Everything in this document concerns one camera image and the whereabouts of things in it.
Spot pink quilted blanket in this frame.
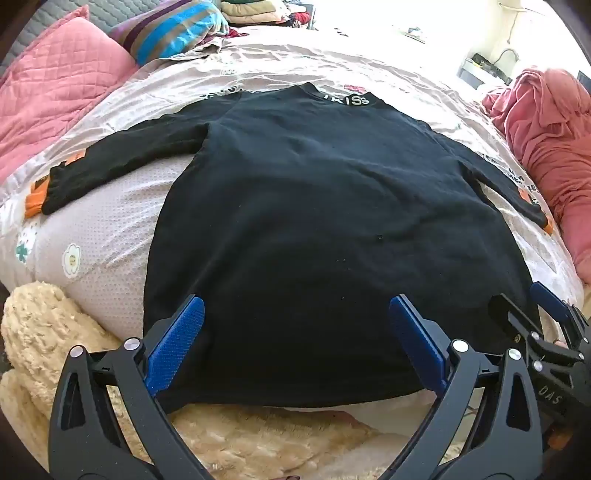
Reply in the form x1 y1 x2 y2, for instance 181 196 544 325
0 4 139 181

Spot floral beige quilt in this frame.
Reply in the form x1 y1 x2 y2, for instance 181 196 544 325
0 23 587 416

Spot grey quilted headboard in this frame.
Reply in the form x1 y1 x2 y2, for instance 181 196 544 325
14 0 134 47

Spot pile of folded clothes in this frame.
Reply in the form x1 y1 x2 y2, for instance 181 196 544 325
219 0 324 28

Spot black long-sleeve sweater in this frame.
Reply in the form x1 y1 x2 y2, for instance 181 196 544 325
25 82 555 414

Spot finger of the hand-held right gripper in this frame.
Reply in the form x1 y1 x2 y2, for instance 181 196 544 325
530 281 591 352
488 294 555 358

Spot striped colourful pillow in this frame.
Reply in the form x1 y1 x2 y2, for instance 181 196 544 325
108 0 229 65

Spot fluffy cream blanket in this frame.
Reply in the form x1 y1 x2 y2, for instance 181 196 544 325
0 281 462 480

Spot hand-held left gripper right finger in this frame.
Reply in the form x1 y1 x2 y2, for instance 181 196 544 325
376 294 548 480

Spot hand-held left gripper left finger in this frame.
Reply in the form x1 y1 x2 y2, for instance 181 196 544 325
47 295 218 480

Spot crumpled pink cloth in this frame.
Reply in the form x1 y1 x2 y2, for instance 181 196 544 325
480 68 591 278

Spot white box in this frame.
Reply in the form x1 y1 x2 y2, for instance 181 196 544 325
457 53 513 88

